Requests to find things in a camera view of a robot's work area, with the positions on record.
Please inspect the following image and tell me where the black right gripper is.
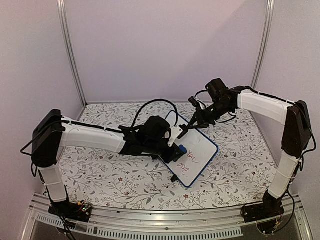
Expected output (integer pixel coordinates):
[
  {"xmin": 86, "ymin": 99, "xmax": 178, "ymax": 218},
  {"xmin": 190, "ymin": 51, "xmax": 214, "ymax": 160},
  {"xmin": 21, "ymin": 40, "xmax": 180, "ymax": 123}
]
[{"xmin": 187, "ymin": 101, "xmax": 232, "ymax": 131}]

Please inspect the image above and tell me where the blue whiteboard eraser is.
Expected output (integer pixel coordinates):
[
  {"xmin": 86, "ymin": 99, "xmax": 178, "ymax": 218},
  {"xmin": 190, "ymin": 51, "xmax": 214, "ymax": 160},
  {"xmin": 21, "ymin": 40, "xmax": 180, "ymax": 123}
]
[{"xmin": 179, "ymin": 144, "xmax": 187, "ymax": 155}]

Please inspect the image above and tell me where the small blue-framed whiteboard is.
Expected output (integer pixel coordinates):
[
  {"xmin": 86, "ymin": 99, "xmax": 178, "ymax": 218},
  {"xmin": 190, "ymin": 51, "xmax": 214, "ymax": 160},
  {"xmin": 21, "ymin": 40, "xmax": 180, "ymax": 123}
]
[{"xmin": 165, "ymin": 110, "xmax": 219, "ymax": 188}]

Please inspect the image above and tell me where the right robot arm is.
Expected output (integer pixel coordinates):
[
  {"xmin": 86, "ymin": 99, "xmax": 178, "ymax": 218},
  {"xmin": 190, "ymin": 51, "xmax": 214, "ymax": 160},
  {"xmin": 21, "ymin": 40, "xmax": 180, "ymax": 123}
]
[{"xmin": 187, "ymin": 78, "xmax": 317, "ymax": 218}]

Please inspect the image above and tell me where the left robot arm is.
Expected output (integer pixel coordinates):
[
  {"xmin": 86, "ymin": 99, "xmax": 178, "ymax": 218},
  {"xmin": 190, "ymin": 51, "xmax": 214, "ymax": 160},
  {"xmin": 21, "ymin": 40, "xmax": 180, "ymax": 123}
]
[{"xmin": 20, "ymin": 109, "xmax": 187, "ymax": 217}]

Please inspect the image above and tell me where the floral patterned table mat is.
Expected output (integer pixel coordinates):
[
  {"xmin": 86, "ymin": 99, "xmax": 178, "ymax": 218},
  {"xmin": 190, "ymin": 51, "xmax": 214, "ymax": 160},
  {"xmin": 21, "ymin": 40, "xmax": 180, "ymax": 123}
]
[{"xmin": 58, "ymin": 110, "xmax": 277, "ymax": 210}]

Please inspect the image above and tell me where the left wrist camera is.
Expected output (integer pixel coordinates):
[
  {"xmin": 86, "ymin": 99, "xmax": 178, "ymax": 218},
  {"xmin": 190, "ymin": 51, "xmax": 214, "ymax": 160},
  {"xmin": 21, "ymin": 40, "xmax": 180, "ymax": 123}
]
[{"xmin": 167, "ymin": 124, "xmax": 188, "ymax": 147}]

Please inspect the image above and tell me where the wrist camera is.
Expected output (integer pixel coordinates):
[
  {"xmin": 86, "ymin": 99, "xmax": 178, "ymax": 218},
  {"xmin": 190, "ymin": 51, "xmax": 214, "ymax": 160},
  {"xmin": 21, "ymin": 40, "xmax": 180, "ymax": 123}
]
[
  {"xmin": 167, "ymin": 124, "xmax": 188, "ymax": 147},
  {"xmin": 188, "ymin": 96, "xmax": 207, "ymax": 110}
]

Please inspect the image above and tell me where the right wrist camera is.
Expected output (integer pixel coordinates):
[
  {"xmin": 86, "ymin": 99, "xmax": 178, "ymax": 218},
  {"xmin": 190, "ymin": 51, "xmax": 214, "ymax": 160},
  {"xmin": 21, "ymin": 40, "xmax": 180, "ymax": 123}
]
[{"xmin": 188, "ymin": 96, "xmax": 207, "ymax": 110}]

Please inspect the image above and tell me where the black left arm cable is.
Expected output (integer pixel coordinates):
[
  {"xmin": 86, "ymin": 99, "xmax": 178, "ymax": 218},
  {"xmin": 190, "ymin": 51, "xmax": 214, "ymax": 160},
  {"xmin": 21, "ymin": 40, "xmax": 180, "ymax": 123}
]
[{"xmin": 131, "ymin": 98, "xmax": 179, "ymax": 131}]

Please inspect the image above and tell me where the wire whiteboard stand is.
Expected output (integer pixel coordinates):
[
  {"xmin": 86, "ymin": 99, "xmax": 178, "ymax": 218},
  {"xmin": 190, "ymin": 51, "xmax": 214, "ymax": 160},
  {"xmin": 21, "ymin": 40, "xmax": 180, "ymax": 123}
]
[{"xmin": 170, "ymin": 175, "xmax": 179, "ymax": 183}]

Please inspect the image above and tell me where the front aluminium rail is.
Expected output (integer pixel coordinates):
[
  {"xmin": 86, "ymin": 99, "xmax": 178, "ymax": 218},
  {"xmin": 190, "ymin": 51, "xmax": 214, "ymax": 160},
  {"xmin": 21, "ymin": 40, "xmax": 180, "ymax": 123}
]
[{"xmin": 21, "ymin": 193, "xmax": 313, "ymax": 240}]

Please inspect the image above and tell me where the right aluminium frame post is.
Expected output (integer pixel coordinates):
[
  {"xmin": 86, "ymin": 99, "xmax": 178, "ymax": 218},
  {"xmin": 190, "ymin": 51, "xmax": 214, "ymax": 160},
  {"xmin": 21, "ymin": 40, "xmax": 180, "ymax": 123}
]
[{"xmin": 250, "ymin": 0, "xmax": 275, "ymax": 89}]

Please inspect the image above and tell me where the aluminium frame post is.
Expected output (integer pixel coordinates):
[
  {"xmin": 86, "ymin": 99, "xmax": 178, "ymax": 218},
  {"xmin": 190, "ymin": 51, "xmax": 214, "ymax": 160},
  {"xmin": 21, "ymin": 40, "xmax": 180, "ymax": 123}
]
[
  {"xmin": 57, "ymin": 0, "xmax": 88, "ymax": 107},
  {"xmin": 250, "ymin": 0, "xmax": 275, "ymax": 89}
]

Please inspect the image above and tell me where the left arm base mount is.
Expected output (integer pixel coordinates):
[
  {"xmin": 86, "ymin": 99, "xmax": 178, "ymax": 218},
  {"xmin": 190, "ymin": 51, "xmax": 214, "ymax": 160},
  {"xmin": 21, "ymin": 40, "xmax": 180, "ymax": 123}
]
[{"xmin": 48, "ymin": 197, "xmax": 93, "ymax": 223}]

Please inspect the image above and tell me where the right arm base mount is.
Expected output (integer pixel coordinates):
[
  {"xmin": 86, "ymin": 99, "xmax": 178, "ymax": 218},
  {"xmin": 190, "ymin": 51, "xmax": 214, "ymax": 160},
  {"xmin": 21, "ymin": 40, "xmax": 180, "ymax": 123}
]
[{"xmin": 240, "ymin": 191, "xmax": 285, "ymax": 223}]

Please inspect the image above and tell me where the left aluminium frame post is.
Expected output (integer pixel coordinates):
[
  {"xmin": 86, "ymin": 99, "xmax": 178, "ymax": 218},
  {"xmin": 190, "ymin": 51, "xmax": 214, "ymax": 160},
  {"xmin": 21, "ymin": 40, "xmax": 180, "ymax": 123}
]
[{"xmin": 57, "ymin": 0, "xmax": 88, "ymax": 107}]

